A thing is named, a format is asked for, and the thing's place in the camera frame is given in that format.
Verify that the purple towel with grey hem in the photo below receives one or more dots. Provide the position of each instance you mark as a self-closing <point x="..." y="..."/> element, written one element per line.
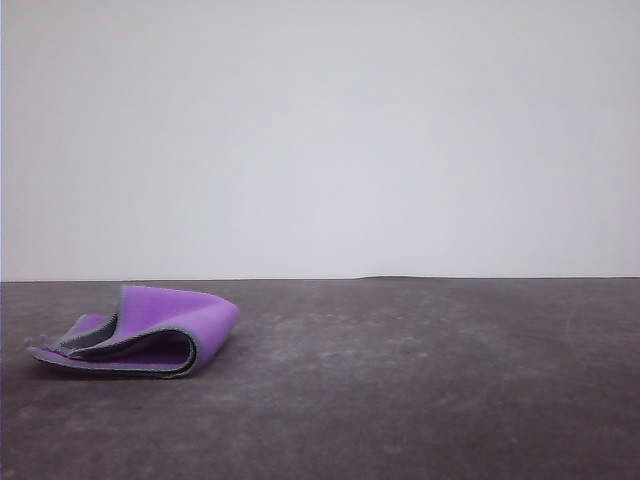
<point x="165" y="310"/>

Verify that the grey table cloth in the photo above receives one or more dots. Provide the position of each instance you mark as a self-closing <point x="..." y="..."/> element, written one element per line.
<point x="450" y="400"/>

